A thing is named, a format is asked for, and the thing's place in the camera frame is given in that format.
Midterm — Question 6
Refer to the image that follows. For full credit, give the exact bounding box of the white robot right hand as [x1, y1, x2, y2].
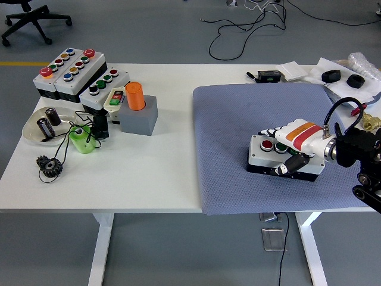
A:
[257, 118, 331, 176]

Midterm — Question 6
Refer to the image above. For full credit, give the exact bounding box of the three-button control box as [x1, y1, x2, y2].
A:
[245, 133, 326, 182]

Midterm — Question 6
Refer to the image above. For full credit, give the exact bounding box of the five-button control box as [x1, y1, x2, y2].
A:
[32, 47, 79, 101]
[53, 48, 108, 104]

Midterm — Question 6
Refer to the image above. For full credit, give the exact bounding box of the white foam sheet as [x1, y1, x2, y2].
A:
[303, 57, 381, 110]

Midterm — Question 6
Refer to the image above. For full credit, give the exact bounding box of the grey-blue textured mat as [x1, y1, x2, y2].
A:
[192, 82, 379, 216]

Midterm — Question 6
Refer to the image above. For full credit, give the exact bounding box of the black device with green label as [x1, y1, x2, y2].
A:
[256, 70, 282, 84]

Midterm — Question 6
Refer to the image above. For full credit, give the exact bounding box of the brass valve fitting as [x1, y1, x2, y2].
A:
[361, 114, 381, 130]

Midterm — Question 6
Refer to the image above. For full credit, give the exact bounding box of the small metal floor plate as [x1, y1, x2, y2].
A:
[258, 212, 283, 223]

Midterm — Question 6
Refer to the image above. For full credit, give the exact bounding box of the clear bubble wrap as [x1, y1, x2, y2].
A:
[346, 52, 381, 83]

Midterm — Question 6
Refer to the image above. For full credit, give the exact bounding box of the large metal floor plate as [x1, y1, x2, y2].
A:
[261, 228, 289, 252]

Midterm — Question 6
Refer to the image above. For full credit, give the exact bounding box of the white table leg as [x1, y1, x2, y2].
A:
[88, 213, 117, 286]
[294, 212, 328, 286]

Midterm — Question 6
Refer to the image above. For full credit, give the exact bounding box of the grey block holder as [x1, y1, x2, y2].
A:
[118, 95, 158, 136]

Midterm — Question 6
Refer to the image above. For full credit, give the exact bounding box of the orange cylinder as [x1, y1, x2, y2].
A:
[124, 82, 146, 111]

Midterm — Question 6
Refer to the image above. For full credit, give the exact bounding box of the small black adapter box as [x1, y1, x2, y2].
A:
[91, 114, 110, 140]

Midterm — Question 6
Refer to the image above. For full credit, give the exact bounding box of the white box with black knob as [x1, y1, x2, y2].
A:
[79, 67, 132, 116]

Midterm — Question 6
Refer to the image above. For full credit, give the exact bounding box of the green plastic cylinder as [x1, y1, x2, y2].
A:
[68, 125, 98, 155]

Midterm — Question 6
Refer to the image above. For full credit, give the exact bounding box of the black capacitor cylinder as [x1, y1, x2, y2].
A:
[44, 107, 61, 127]
[36, 118, 56, 138]

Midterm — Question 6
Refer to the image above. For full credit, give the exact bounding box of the black metal gear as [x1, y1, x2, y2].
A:
[35, 155, 65, 179]

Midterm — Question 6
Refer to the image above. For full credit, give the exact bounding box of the silver metal dish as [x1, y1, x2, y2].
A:
[22, 106, 79, 147]

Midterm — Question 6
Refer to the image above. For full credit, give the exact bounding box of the black office chair base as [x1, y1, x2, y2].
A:
[0, 0, 73, 47]

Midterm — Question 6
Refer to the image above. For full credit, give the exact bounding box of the red tool handle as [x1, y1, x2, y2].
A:
[350, 102, 368, 117]

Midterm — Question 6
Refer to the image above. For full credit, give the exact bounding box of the white square switch plate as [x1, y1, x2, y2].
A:
[275, 61, 309, 82]

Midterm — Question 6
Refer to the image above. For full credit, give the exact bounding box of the black rubber ring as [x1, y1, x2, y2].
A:
[346, 74, 366, 89]
[321, 69, 342, 83]

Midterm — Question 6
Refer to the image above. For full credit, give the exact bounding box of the curved black floor cable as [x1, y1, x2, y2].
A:
[285, 0, 381, 26]

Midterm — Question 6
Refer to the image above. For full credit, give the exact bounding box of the long black floor cable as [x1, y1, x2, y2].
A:
[199, 0, 288, 60]

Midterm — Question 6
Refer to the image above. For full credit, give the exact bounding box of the black cable under table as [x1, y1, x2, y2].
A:
[273, 212, 291, 286]

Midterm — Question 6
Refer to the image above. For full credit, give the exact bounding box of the white floor cable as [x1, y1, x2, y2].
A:
[243, 0, 286, 14]

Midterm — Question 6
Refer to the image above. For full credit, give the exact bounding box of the cream red-green switch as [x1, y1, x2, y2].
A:
[103, 86, 127, 125]

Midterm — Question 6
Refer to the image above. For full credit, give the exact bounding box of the thin black cord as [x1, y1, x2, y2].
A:
[38, 110, 104, 184]

